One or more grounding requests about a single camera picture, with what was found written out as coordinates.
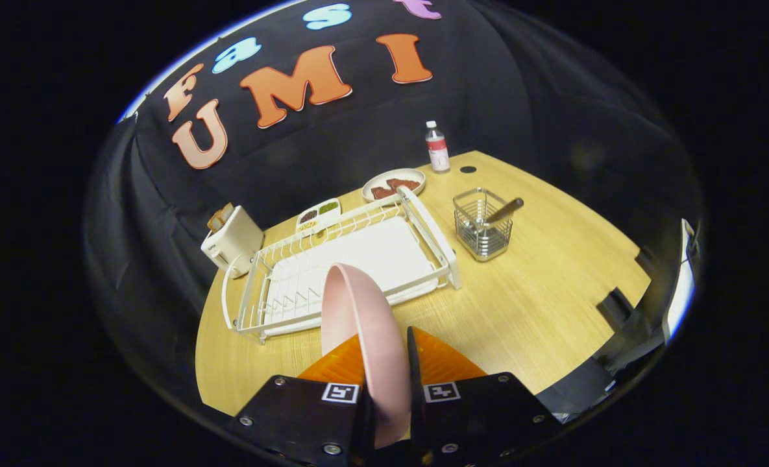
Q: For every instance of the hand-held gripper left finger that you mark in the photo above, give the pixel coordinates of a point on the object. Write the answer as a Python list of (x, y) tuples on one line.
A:
[(293, 415)]

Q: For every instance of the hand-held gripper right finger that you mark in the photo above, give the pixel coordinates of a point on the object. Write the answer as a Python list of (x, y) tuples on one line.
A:
[(414, 363)]

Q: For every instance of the pink plate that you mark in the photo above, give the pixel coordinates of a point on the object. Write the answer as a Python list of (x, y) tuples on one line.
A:
[(365, 324)]

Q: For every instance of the white dish rack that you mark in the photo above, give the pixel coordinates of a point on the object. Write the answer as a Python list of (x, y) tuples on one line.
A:
[(390, 253)]

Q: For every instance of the white plate with meat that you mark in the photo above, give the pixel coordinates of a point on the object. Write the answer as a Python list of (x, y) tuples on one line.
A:
[(410, 174)]

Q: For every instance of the brown meat piece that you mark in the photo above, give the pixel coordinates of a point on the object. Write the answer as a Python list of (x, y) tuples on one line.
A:
[(383, 192), (405, 184)]

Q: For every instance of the white condiment tray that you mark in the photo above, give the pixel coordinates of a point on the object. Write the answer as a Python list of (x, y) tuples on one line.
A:
[(327, 208)]

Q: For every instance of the white toaster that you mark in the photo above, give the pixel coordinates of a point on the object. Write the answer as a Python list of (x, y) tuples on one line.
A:
[(235, 243)]

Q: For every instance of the black table clamp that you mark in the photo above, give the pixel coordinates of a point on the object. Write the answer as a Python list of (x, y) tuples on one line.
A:
[(645, 264), (618, 310)]

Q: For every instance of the toast slices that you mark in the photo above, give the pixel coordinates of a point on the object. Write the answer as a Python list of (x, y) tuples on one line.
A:
[(219, 217)]

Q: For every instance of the clear bottle red label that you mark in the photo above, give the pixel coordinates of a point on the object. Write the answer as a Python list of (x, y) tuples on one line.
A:
[(437, 149)]

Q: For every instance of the white panel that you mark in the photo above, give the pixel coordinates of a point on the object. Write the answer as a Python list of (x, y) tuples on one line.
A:
[(683, 285)]

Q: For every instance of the black backdrop cloth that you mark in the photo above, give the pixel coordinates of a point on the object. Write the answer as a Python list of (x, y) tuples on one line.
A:
[(520, 97)]

